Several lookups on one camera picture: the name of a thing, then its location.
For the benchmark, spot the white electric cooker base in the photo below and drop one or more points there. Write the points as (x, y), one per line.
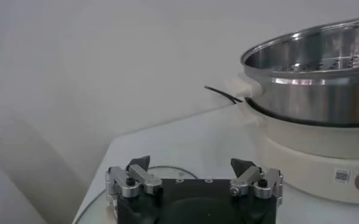
(304, 146)

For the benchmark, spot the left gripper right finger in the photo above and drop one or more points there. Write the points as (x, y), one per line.
(249, 178)

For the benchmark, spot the stainless steel steamer basket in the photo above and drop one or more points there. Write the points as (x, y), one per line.
(319, 100)

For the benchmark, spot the round glass pot lid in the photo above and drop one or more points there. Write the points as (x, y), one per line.
(173, 173)

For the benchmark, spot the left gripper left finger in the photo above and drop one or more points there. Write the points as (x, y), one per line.
(142, 178)

